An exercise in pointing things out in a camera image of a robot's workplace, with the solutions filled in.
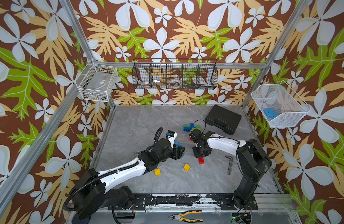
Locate dark blue long brick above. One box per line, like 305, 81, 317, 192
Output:
183, 123, 194, 132

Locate light blue long brick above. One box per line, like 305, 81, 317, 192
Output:
174, 141, 182, 147

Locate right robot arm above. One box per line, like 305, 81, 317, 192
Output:
189, 129, 272, 209

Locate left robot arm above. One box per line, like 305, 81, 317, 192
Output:
63, 127, 185, 219

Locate yellow square brick middle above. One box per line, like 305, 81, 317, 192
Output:
183, 163, 190, 172

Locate yellow square brick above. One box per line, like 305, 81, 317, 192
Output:
154, 169, 161, 176
183, 163, 190, 172

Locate yellow square brick left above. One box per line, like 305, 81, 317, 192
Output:
154, 169, 161, 176

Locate black plastic tool case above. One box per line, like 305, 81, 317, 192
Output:
205, 105, 242, 135

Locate grey metal file tool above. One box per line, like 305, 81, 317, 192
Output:
225, 155, 234, 175

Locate blue object in basket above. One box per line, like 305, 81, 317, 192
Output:
264, 108, 278, 119

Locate small electronics board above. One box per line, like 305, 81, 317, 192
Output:
230, 213, 251, 224

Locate black round disc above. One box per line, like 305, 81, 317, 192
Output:
72, 215, 91, 224

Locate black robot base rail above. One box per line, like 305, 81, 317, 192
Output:
115, 193, 259, 211

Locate yellow handled pliers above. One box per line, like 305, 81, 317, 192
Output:
168, 209, 204, 223

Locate black wire basket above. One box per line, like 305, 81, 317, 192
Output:
131, 58, 218, 90

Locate white wire basket left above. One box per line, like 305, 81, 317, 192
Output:
75, 60, 118, 102

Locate white wire basket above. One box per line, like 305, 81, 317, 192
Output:
75, 60, 118, 102
251, 81, 311, 129

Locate white wire basket right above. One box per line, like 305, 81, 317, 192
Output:
251, 81, 311, 129

